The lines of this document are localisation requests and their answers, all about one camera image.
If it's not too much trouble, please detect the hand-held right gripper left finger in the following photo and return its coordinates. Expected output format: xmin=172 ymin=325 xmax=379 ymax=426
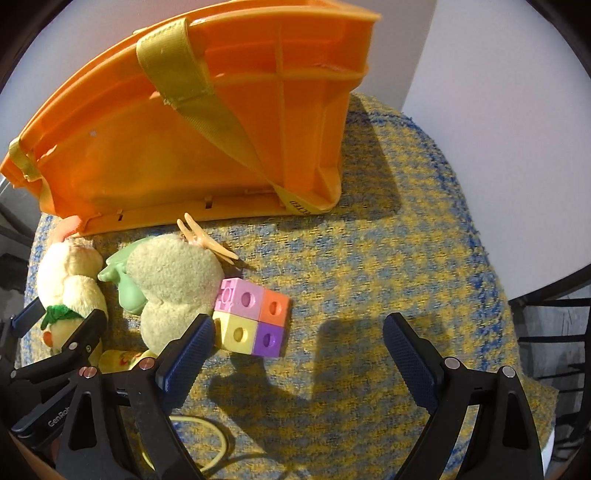
xmin=55 ymin=313 xmax=218 ymax=480

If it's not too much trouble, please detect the black metal chair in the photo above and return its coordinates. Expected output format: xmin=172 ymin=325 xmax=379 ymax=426
xmin=508 ymin=281 xmax=591 ymax=462

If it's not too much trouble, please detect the orange plastic crate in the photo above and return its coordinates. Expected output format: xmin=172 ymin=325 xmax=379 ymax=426
xmin=0 ymin=0 xmax=384 ymax=232

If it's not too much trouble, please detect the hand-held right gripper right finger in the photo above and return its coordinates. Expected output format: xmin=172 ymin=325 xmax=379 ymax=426
xmin=382 ymin=312 xmax=546 ymax=480

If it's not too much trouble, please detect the cream yellow duck plush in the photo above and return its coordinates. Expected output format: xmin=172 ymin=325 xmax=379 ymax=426
xmin=36 ymin=216 xmax=109 ymax=357

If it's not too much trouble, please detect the yellow cord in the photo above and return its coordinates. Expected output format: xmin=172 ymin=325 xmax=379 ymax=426
xmin=141 ymin=415 xmax=230 ymax=474

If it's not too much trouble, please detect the yellow printed soft toy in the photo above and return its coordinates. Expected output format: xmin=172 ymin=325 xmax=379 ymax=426
xmin=100 ymin=348 xmax=156 ymax=373

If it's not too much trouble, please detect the green plastic toy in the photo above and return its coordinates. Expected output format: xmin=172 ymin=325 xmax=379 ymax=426
xmin=97 ymin=247 xmax=149 ymax=317

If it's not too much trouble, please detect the pastel multicolour cube block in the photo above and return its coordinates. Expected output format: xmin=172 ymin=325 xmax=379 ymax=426
xmin=213 ymin=277 xmax=293 ymax=359

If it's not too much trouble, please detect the yellow blue checked blanket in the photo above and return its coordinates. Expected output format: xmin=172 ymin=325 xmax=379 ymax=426
xmin=25 ymin=92 xmax=559 ymax=480

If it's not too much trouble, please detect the pale green plush toy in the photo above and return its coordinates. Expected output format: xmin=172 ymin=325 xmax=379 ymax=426
xmin=124 ymin=233 xmax=225 ymax=357

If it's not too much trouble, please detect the peach plastic hair clip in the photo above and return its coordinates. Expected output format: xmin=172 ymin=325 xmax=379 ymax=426
xmin=177 ymin=212 xmax=240 ymax=267

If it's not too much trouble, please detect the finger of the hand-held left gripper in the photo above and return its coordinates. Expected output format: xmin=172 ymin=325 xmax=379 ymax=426
xmin=0 ymin=298 xmax=43 ymax=365
xmin=9 ymin=308 xmax=109 ymax=393

